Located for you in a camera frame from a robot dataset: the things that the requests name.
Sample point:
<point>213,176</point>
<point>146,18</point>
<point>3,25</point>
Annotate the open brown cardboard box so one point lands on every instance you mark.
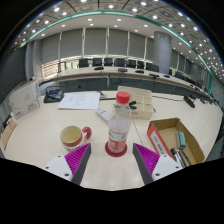
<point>166,133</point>

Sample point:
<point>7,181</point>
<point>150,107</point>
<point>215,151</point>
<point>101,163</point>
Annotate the white printed paper sheet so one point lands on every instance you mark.
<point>80,100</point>

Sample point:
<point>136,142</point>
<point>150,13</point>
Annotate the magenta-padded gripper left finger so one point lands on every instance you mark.
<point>78,160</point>

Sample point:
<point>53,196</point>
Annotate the red and cream patterned mug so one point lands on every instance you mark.
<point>71,137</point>

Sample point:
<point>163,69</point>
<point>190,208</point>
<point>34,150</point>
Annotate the clear red-capped drink bottle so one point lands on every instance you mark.
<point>118,130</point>

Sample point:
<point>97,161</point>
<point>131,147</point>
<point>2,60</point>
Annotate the group of ceiling lights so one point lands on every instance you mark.
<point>111,6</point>

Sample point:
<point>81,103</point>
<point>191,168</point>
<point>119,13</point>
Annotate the black desk microphone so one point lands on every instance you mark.
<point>189,101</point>

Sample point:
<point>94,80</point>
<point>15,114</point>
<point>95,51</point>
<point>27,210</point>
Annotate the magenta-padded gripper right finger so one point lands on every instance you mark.
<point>146,160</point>

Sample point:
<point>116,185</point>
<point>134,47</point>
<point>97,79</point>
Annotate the flat brown cardboard envelope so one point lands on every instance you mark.
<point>8,133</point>

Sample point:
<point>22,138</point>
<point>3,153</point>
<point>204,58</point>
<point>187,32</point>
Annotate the grey-green whiteboard eraser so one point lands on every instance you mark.
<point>181,140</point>

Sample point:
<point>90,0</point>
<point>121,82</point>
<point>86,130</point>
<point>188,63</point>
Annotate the black marker pen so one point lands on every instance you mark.
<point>177,156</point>
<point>186,157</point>

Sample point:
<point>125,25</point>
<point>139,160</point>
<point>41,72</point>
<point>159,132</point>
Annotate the white power strip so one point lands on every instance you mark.
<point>104,115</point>

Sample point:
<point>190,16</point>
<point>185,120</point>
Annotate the flat round red coaster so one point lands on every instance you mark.
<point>115,154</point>

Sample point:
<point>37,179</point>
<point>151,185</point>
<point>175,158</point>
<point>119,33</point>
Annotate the cream compartment organizer box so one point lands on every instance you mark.
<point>143,103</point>

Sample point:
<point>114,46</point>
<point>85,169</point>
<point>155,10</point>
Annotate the black clip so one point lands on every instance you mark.
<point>133,105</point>

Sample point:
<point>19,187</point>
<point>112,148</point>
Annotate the black laptop bag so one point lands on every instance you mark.
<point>53,96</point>

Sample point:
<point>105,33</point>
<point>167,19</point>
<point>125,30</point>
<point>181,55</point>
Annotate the row of black office chairs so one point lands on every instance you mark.
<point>120,62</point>

